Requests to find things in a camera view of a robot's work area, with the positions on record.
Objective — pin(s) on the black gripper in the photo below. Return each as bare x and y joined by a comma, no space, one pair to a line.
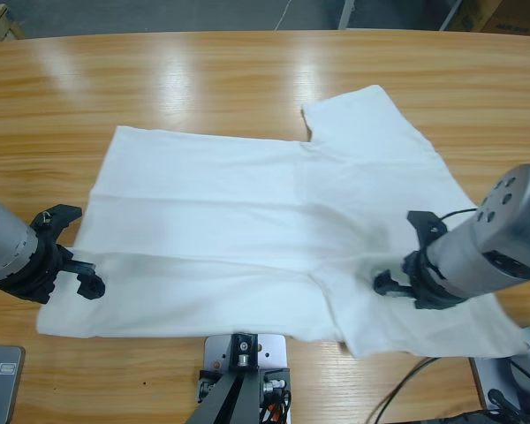
31,274
424,287

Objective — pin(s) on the white T-shirt with UNITREE print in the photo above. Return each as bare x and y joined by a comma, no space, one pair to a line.
247,221

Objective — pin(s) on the black block with silver connector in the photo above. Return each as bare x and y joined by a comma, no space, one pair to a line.
278,377

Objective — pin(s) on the black and silver clamp fitting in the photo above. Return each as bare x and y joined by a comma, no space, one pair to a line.
205,388

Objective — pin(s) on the wooden pallet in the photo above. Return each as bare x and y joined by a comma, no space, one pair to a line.
2,22

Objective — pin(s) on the cardboard box with blue print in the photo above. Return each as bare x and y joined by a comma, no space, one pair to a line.
472,15

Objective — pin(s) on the cardboard box with dark lettering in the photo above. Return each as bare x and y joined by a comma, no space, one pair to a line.
517,17

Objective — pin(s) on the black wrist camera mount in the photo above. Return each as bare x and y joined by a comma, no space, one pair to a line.
57,214
426,225

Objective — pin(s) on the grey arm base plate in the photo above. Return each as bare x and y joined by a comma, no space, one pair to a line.
486,380
9,388

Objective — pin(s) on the white camera mounting plate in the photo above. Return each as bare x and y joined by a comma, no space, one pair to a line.
271,349

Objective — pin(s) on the black bracket with silver bolt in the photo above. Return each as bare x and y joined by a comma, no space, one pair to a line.
243,353

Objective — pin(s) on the dark camera post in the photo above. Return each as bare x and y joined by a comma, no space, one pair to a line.
229,406

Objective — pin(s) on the white metal frame leg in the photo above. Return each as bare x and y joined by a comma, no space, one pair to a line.
451,15
346,13

